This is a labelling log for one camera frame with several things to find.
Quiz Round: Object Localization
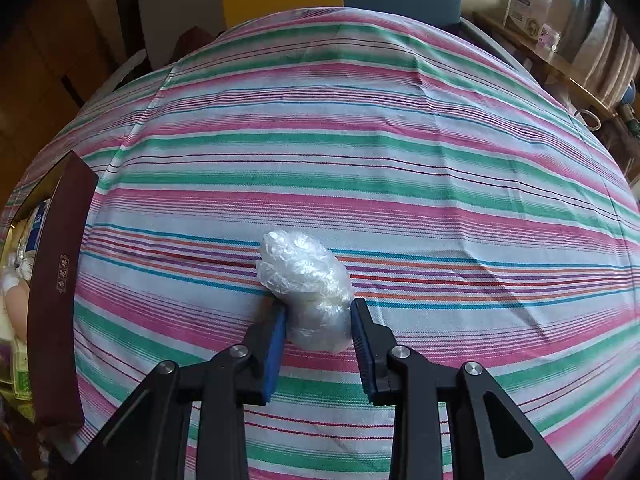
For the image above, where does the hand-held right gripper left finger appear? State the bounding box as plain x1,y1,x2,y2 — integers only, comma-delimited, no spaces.
75,302,288,480

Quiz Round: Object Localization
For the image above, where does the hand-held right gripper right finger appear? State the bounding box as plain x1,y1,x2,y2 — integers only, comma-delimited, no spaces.
350,297,576,480

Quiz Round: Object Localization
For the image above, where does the white plastic bag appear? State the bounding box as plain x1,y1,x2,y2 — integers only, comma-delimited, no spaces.
255,229,355,353

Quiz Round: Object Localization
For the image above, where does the gold rectangular tin box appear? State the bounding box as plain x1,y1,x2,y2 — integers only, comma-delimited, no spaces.
0,150,100,431

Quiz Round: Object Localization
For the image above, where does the small green box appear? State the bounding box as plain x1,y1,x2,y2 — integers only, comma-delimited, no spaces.
10,340,33,401

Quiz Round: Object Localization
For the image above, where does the peach soft ball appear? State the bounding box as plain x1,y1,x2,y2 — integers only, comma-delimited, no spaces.
0,280,31,336

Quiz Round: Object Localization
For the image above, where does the white brown snack packet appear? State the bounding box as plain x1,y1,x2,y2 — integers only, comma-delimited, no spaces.
5,250,38,286

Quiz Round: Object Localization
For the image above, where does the blue and white box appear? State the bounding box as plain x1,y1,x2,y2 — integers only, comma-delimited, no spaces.
25,200,51,251

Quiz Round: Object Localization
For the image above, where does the striped pink green blanket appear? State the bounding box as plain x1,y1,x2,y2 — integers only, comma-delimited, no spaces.
0,7,640,480

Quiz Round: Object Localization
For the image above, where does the wooden desk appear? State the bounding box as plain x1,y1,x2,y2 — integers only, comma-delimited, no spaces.
470,7,640,111

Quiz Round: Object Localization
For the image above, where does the wooden wardrobe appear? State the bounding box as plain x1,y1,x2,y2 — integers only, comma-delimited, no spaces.
0,0,121,161

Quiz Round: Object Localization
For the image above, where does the white carton on desk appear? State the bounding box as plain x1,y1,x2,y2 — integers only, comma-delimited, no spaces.
504,0,553,31

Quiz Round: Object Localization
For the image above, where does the patterned beige curtain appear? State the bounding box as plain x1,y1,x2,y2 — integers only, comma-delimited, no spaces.
565,0,638,106

